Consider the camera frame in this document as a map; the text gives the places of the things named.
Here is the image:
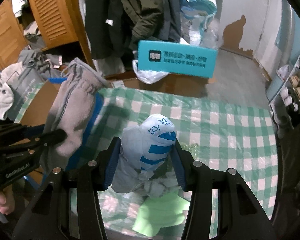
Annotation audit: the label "grey fleece sock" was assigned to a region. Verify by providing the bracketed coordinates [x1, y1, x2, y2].
[40, 58, 108, 174]

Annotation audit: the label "green sparkly knit cloth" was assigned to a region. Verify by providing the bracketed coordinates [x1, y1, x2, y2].
[180, 142, 200, 159]

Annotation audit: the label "light green cloth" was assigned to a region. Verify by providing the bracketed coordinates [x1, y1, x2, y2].
[132, 191, 190, 237]

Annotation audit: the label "small grey white sock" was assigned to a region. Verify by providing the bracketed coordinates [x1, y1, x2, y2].
[139, 177, 180, 198]

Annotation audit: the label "blue-edged cardboard box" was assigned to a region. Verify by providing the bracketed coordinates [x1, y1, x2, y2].
[21, 76, 107, 176]

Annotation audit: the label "white fluffy towel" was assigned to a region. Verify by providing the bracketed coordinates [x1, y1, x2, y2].
[0, 62, 25, 120]

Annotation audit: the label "grey tote bag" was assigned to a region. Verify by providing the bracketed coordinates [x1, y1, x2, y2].
[7, 68, 45, 121]

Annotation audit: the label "green checkered tablecloth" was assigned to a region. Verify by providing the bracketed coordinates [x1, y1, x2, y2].
[81, 88, 278, 239]

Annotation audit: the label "shoe rack with shoes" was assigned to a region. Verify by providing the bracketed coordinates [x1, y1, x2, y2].
[266, 36, 300, 138]

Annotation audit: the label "wooden louvered cabinet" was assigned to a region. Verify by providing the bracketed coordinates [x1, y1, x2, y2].
[0, 0, 94, 70]

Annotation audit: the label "brown cardboard box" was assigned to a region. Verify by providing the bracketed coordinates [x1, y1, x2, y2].
[106, 71, 217, 98]

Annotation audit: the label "dark hanging jackets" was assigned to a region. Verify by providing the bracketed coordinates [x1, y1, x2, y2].
[79, 0, 182, 60]

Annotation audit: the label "teal printed shoe box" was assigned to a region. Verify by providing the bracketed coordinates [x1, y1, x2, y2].
[138, 41, 217, 79]

